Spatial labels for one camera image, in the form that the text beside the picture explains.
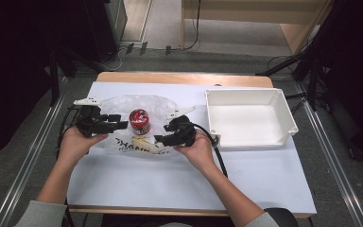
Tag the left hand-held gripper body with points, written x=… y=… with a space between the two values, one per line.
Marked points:
x=88 y=123

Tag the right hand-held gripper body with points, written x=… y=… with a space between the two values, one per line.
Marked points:
x=186 y=132

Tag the pale yellow object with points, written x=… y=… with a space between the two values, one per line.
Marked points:
x=145 y=145

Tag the clear printed plastic bag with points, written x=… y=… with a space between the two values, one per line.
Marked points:
x=157 y=105

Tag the red soda can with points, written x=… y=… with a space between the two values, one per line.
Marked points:
x=139 y=121

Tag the person's right hand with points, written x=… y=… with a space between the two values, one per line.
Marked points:
x=201 y=151

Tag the person's left hand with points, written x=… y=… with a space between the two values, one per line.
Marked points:
x=74 y=145

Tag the white table cover sheet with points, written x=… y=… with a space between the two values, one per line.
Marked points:
x=157 y=186

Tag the wooden table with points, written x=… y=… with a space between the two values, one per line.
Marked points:
x=182 y=77

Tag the black metal stand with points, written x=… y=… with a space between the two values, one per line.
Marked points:
x=54 y=78

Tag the white plastic bin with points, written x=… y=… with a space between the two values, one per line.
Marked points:
x=249 y=123

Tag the black floor plug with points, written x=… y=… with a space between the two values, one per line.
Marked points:
x=143 y=48
x=129 y=48
x=168 y=50

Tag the black cabinet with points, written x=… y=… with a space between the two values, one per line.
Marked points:
x=107 y=25

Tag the black curtain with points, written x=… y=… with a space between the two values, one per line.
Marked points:
x=356 y=63
x=12 y=63

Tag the person's grey sweater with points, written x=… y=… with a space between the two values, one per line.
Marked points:
x=41 y=216

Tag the black tripod stand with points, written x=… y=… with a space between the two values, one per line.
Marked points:
x=296 y=61

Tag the light wooden desk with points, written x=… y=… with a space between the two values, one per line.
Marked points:
x=249 y=14

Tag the metal floor rail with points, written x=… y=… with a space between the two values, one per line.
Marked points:
x=331 y=151
x=28 y=164

